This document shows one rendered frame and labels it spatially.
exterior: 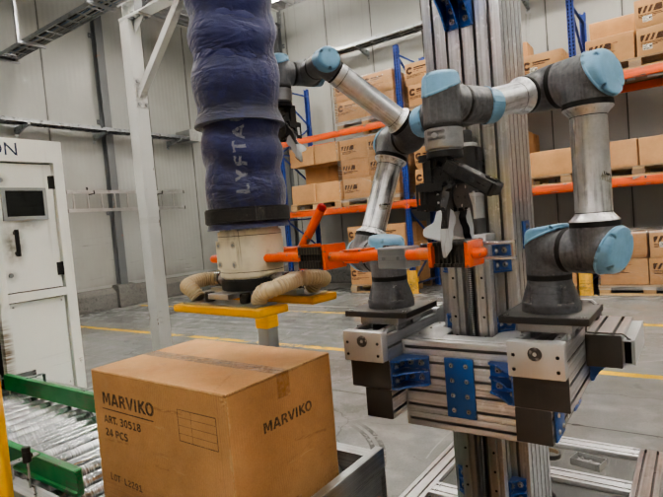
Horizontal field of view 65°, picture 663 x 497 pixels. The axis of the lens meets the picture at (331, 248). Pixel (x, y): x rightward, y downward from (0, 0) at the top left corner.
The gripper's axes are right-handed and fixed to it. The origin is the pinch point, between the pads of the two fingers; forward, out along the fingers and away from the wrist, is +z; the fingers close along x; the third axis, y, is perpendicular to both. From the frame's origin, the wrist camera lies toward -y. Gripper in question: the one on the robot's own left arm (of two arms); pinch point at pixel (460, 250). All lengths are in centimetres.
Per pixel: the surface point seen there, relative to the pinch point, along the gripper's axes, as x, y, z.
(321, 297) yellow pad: -7.0, 43.5, 11.8
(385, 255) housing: 3.8, 15.3, 0.3
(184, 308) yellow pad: 15, 72, 12
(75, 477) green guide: 28, 117, 64
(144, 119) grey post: -145, 338, -102
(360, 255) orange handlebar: 3.8, 21.8, 0.1
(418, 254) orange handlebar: 3.8, 7.3, 0.2
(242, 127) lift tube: 7, 53, -33
